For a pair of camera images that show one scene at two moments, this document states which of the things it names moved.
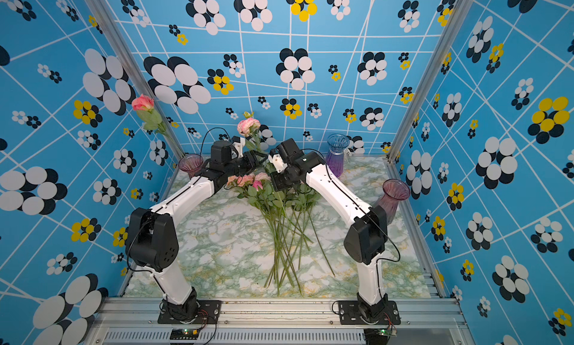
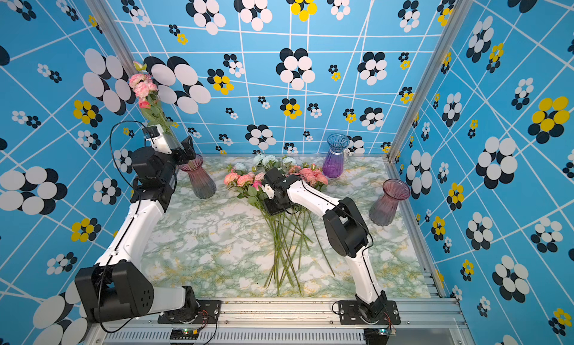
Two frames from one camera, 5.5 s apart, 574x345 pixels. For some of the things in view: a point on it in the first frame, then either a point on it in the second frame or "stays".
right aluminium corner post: x=463 y=1 stays
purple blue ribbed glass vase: x=335 y=159 stays
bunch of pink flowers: x=288 y=214 stays
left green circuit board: x=184 y=334 stays
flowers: x=248 y=128 to x=144 y=86
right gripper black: x=276 y=182 to x=270 y=210
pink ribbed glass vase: x=393 y=191 stays
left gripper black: x=255 y=161 to x=188 y=151
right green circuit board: x=378 y=336 stays
